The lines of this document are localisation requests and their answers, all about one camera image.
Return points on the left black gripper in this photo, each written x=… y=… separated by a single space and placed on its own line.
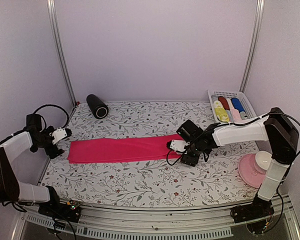
x=49 y=151

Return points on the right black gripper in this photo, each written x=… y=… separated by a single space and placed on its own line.
x=191 y=161

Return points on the green yellow patterned towel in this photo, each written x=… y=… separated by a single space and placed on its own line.
x=220 y=112

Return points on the pink towel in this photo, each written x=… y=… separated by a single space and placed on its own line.
x=125 y=150

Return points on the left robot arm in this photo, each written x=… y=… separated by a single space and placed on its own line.
x=12 y=189

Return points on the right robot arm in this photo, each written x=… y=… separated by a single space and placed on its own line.
x=276 y=128

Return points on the pink item in basket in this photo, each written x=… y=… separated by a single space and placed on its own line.
x=235 y=115

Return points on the white item in basket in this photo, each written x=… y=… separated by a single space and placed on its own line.
x=230 y=104

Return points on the red item in basket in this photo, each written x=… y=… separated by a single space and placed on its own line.
x=224 y=102

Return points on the pink plate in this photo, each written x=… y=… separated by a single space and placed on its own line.
x=248 y=172

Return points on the blue item in basket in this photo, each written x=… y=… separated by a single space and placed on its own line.
x=237 y=104

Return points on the white plastic basket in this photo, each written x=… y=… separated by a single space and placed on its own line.
x=249 y=111

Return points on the floral tablecloth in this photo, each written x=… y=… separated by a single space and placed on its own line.
x=158 y=183

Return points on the white bowl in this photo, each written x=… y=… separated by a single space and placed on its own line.
x=262 y=161

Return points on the black cylindrical bottle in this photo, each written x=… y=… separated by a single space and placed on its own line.
x=98 y=108

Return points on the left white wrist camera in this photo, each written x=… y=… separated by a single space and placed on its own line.
x=60 y=134

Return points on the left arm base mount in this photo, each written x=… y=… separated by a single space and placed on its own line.
x=63 y=211

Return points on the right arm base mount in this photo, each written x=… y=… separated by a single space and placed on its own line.
x=252 y=211

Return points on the front aluminium rail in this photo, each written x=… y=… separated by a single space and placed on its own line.
x=102 y=222

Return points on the left aluminium frame post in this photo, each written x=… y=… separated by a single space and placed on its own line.
x=51 y=7

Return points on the aluminium frame post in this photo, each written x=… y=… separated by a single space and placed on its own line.
x=51 y=7
x=258 y=18

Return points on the right aluminium frame post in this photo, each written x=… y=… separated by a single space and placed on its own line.
x=258 y=18

